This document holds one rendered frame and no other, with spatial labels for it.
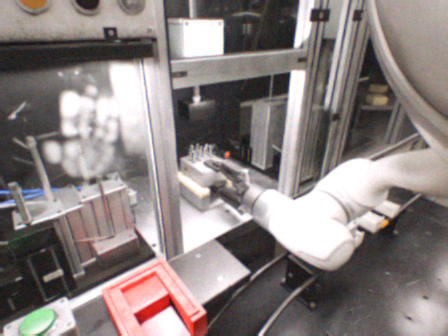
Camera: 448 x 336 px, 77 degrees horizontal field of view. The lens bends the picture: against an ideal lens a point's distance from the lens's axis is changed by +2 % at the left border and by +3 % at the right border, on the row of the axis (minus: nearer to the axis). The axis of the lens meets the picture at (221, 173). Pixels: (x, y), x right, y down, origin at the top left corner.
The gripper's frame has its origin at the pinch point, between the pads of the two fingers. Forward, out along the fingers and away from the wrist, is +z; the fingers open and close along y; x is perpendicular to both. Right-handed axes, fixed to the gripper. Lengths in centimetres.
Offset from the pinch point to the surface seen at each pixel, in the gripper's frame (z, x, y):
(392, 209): -34, -44, -13
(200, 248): -14.6, 14.9, -9.6
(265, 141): 3.5, -24.7, 2.8
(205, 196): -3.0, 5.2, -4.5
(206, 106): 4.5, -1.1, 18.5
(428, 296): -51, -40, -33
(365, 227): -31.9, -32.3, -15.4
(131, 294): -20.4, 33.8, -5.4
